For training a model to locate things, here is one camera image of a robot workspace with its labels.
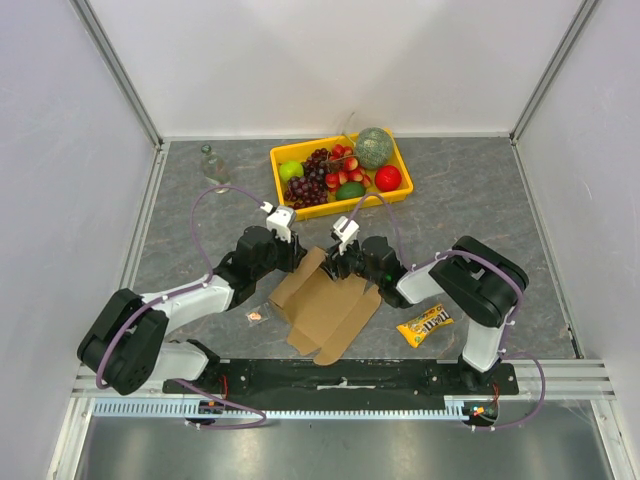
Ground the brown cardboard box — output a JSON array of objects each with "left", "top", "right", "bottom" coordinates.
[{"left": 269, "top": 247, "right": 382, "bottom": 366}]

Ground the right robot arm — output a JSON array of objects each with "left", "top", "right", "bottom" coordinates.
[{"left": 321, "top": 236, "right": 530, "bottom": 394}]

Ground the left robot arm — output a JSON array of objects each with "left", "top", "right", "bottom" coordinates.
[{"left": 77, "top": 226, "right": 307, "bottom": 395}]

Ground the dark purple grape bunch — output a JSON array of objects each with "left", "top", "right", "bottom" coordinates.
[{"left": 283, "top": 148, "right": 330, "bottom": 210}]

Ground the green lime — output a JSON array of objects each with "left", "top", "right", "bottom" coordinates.
[{"left": 335, "top": 182, "right": 366, "bottom": 201}]

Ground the yellow plastic tray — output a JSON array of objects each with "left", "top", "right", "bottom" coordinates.
[{"left": 270, "top": 128, "right": 414, "bottom": 220}]

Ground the green apple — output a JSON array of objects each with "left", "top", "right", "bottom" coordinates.
[{"left": 278, "top": 161, "right": 304, "bottom": 183}]

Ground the red strawberry cluster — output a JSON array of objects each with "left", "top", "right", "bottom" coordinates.
[{"left": 320, "top": 144, "right": 372, "bottom": 193}]

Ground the yellow candy bag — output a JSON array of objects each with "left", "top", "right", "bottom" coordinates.
[{"left": 396, "top": 304, "right": 454, "bottom": 348}]

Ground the red apple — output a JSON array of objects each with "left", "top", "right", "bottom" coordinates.
[{"left": 374, "top": 165, "right": 402, "bottom": 192}]

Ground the clear glass bottle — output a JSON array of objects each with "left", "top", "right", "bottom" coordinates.
[{"left": 201, "top": 144, "right": 230, "bottom": 194}]

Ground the green netted melon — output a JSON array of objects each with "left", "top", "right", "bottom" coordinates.
[{"left": 354, "top": 127, "right": 394, "bottom": 170}]

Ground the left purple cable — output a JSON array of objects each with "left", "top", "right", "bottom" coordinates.
[{"left": 94, "top": 184, "right": 269, "bottom": 431}]

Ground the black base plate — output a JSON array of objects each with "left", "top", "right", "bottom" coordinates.
[{"left": 191, "top": 359, "right": 519, "bottom": 398}]

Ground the grey slotted cable duct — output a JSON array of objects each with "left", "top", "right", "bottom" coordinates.
[{"left": 93, "top": 397, "right": 489, "bottom": 421}]

